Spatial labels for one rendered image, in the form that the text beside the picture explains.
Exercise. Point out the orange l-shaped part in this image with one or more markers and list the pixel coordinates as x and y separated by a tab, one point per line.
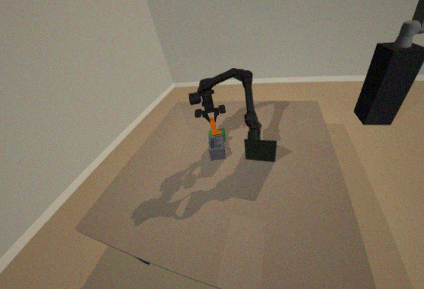
214	131

